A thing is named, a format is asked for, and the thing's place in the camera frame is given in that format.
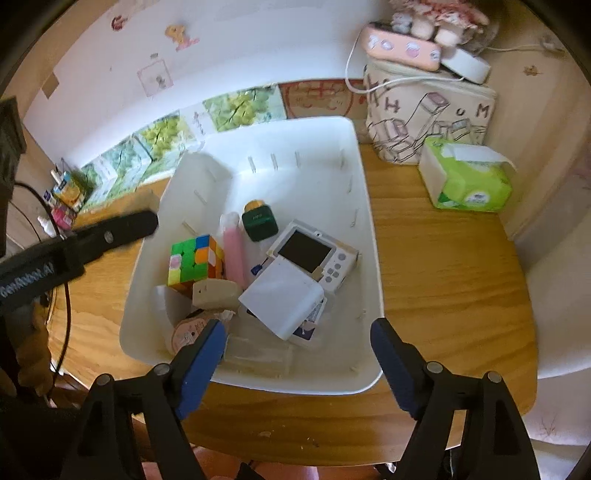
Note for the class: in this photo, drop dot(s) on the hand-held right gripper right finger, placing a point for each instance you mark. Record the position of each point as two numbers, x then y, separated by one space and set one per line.
392 364

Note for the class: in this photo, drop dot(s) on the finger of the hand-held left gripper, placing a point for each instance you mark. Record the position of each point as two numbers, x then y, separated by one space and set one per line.
120 228

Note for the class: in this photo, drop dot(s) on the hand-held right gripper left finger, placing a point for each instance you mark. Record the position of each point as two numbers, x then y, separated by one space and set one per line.
203 364

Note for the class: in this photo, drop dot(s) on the pink ribbon roll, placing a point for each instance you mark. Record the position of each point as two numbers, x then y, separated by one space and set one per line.
189 330

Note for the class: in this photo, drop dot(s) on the clear plastic box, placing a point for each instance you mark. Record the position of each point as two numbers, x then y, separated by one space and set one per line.
258 355

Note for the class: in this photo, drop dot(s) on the multicoloured puzzle cube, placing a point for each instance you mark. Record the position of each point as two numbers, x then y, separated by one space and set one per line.
194 263

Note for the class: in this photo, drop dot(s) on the clear labelled floss box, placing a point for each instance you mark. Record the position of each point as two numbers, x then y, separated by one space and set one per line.
309 330

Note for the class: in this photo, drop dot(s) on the plain white charger box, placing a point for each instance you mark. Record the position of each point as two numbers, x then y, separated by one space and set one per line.
281 295

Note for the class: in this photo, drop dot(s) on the pink plastic tube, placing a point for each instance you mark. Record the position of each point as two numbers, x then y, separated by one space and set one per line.
233 249

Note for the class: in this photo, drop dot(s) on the dark green bottle yellow cap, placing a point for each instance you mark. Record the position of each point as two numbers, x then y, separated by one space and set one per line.
261 224

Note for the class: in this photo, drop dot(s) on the white digital camera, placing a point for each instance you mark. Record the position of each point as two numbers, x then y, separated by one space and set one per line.
300 244

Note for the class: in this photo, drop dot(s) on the white plastic bin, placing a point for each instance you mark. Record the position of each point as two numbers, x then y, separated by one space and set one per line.
314 152

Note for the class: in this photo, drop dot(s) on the person's left hand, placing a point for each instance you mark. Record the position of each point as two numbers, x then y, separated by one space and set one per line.
34 355

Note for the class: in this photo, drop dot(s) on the small white bottle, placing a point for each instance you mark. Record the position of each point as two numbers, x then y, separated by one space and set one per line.
47 227

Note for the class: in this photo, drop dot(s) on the small pink box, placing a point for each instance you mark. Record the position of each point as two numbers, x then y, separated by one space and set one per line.
62 218

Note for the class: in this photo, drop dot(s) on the colourful drink carton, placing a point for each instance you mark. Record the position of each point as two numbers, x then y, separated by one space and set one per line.
69 189

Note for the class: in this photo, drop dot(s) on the pencil sketch paper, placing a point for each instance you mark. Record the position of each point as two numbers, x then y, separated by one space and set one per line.
154 78

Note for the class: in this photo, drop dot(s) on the cream printed bedsheet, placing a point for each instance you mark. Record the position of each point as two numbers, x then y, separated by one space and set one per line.
563 323

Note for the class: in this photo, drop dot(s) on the green tissue pack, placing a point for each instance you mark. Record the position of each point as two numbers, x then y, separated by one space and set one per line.
466 184

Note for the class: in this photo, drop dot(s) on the printed canvas bag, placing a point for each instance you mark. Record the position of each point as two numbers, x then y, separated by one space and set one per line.
415 120

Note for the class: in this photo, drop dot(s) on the white charger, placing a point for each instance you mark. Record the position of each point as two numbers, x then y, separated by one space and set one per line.
466 64

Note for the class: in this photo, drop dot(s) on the pink pencil case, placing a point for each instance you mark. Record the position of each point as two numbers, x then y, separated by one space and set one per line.
397 46

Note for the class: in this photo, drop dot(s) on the plush doll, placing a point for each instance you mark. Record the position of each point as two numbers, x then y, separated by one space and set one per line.
438 18

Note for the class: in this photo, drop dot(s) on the yellow cartoon wall sticker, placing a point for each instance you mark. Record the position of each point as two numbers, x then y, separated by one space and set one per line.
178 37

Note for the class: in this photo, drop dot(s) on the small red wall sticker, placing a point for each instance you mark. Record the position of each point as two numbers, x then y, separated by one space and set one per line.
118 23

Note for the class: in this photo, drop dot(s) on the red-brown wall poster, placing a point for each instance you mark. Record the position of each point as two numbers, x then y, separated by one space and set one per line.
323 99

